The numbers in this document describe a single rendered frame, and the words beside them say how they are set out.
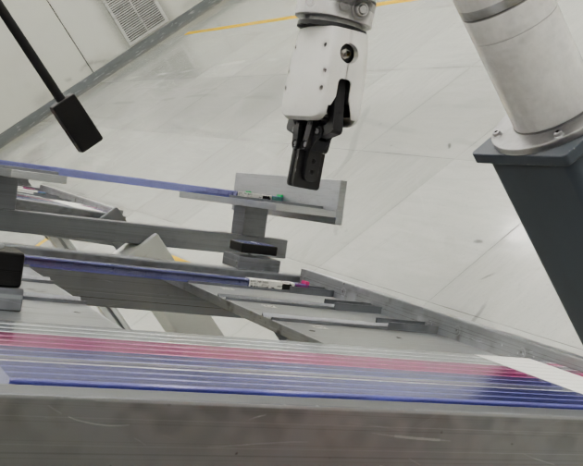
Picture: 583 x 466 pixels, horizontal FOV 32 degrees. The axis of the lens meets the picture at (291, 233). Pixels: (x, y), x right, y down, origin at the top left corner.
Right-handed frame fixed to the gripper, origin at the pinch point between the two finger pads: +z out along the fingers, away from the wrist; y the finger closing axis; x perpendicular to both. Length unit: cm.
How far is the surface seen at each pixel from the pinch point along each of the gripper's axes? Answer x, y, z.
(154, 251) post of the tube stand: -0.8, 43.6, 14.9
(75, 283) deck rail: 17.2, 18.9, 17.7
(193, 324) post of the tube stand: -9, 44, 25
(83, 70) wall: -176, 760, -66
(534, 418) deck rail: 7, -49, 14
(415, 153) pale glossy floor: -149, 205, -19
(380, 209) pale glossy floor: -127, 185, 3
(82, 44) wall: -171, 760, -87
